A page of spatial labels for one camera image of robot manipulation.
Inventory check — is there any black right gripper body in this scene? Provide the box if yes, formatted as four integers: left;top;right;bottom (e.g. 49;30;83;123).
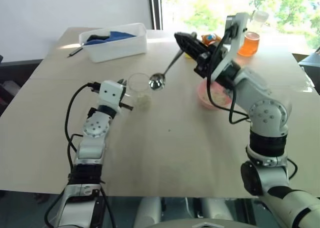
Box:
192;45;227;81

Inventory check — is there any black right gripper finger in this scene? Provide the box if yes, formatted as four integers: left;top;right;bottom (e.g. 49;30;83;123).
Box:
174;32;201;61
189;31;216;54

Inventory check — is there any clear plastic cup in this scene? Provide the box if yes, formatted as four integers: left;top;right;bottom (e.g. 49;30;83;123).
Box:
123;73;153;111

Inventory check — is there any metal spoon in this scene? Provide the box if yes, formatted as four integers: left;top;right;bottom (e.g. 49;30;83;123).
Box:
148;50;184;91

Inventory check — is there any oatmeal in glass mug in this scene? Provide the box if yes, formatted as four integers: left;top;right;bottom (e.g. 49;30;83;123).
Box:
134;92;152;110

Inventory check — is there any pink bowl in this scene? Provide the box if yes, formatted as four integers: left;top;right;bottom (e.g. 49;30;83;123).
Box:
196;80;233;111

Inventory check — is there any oatmeal in pink bowl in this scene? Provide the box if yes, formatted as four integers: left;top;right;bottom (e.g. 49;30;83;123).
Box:
203;87;231;105

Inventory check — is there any white plastic container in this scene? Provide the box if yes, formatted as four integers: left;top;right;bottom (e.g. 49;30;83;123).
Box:
78;23;148;64

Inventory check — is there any orange translucent cup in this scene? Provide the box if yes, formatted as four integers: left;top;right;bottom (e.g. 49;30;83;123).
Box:
237;31;261;57

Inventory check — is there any blue cloth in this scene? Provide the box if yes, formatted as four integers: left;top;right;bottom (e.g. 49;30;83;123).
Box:
83;30;139;47

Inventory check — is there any black item in container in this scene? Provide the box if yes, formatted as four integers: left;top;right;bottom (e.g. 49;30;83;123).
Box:
85;34;111;42

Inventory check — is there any black pen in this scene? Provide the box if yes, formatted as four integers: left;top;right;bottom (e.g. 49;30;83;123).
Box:
66;46;84;59

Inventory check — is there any clear jar with white lid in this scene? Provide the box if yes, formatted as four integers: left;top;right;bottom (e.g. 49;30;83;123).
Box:
252;10;270;34

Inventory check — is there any dark furniture piece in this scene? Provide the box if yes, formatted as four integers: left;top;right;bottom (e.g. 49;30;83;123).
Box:
297;46;320;89

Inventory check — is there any silver rounded robot leg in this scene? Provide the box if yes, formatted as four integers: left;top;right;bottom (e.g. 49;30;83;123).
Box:
133;196;164;228
199;197;234;228

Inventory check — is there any dark low cabinet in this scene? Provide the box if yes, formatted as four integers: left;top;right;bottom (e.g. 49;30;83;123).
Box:
0;54;45;116

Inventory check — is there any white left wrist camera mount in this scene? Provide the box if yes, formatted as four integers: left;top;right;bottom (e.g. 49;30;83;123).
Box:
99;80;126;106

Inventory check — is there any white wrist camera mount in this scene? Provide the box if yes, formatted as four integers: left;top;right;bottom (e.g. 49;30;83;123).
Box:
99;80;126;106
209;12;251;85

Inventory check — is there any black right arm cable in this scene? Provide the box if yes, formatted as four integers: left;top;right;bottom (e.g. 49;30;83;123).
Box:
205;22;299;181

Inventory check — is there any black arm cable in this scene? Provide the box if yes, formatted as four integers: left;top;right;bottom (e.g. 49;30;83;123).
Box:
44;82;117;228
205;22;299;181

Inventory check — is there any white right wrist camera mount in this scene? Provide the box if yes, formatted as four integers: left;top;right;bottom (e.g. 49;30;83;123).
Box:
209;12;251;85

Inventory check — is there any black window frame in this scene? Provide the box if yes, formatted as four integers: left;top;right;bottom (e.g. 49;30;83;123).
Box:
147;0;164;31

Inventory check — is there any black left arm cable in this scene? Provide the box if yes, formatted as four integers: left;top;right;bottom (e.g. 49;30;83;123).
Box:
44;82;117;228

